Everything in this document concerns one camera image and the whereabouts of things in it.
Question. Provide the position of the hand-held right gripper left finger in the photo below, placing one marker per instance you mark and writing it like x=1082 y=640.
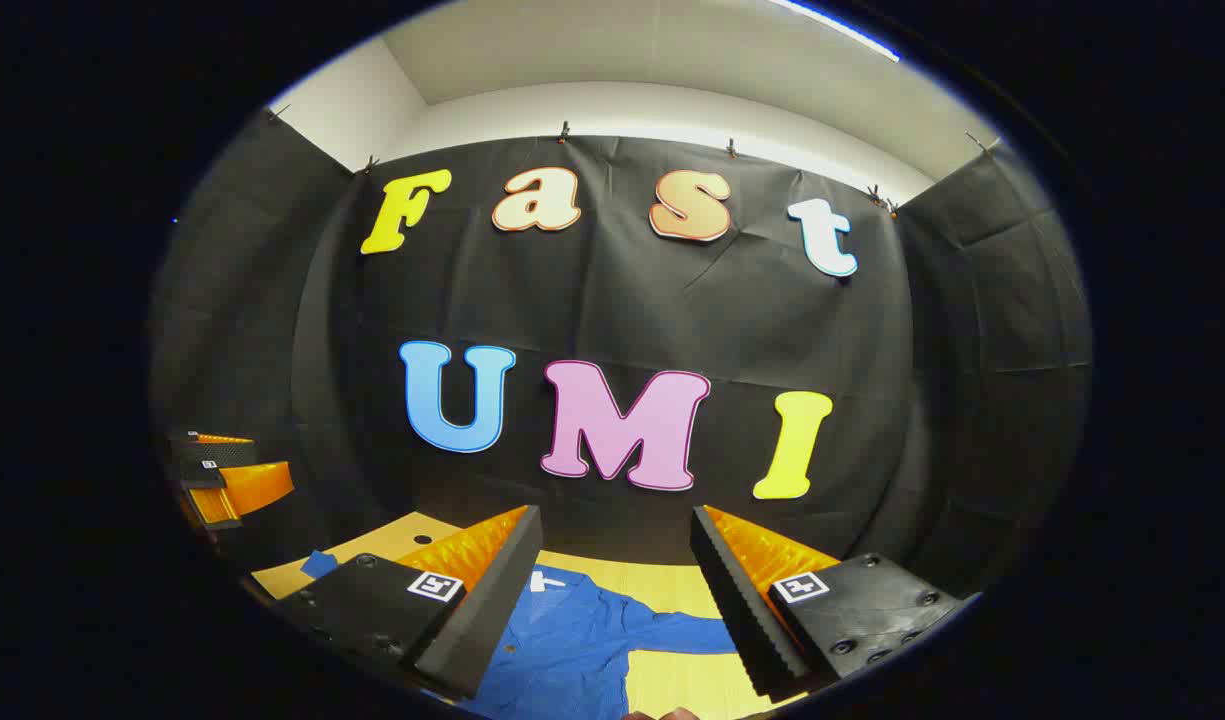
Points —
x=492 y=600

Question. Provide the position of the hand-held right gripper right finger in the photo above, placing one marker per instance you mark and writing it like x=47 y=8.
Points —
x=744 y=610

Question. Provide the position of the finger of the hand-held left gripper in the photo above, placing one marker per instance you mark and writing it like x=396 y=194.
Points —
x=217 y=453
x=257 y=487

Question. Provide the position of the blue shirt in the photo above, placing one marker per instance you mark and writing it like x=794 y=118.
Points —
x=572 y=640

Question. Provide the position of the row of small cloth clips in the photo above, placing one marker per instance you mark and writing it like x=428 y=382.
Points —
x=564 y=131

